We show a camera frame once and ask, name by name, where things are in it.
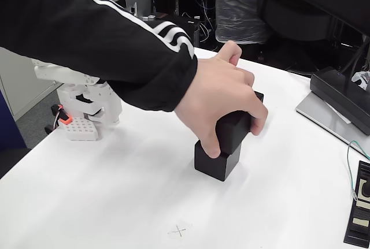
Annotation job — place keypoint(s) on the person's hand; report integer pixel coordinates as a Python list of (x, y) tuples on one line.
[(219, 87)]

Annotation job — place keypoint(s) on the trash bin with plastic bag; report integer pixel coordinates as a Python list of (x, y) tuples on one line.
[(237, 15)]

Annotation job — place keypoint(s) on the black office chair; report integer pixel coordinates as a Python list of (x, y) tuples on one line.
[(295, 23)]

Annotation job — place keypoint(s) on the silver monitor stand base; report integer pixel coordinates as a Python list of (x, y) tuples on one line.
[(326, 122)]

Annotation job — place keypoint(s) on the black rectangular dock box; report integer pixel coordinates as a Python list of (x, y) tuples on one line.
[(338, 93)]

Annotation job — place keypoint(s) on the white crumpled plastic bag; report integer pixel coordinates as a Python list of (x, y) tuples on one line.
[(361, 78)]

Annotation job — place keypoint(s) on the orange clip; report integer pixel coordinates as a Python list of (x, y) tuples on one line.
[(65, 119)]

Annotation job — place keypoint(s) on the black flat device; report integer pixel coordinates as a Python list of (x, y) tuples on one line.
[(354, 231)]

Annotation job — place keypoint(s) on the grey cabinet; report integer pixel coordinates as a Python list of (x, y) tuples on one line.
[(17, 87)]

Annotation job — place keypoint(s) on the blue partition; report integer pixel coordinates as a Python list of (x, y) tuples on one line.
[(8, 130)]

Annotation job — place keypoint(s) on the grey metal post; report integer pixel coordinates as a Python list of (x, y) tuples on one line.
[(149, 17)]

